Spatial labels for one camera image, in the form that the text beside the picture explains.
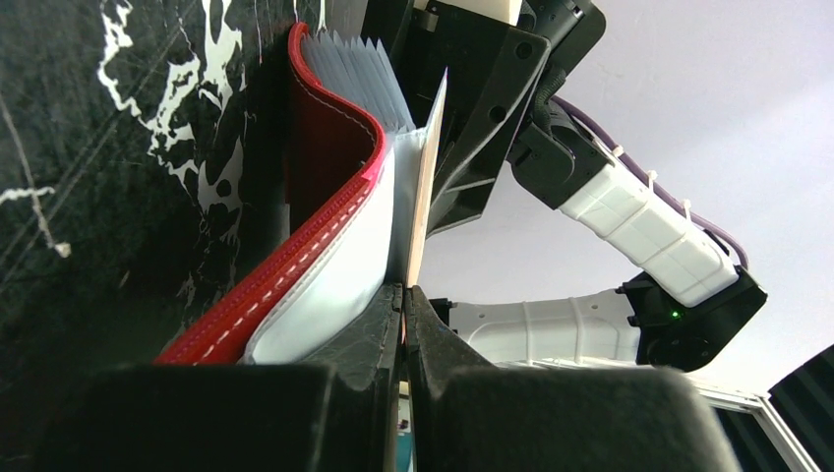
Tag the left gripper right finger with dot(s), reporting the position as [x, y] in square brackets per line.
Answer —
[471, 415]

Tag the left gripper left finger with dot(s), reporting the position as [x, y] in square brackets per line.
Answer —
[333, 411]

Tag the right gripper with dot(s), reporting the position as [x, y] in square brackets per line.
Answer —
[490, 67]

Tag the orange credit card from holder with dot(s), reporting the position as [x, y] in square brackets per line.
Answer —
[425, 184]

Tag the red leather card holder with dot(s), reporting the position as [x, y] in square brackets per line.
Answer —
[347, 108]

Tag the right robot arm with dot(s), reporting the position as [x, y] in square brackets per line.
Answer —
[693, 292]

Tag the aluminium frame rail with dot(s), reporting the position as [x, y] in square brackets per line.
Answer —
[759, 436]

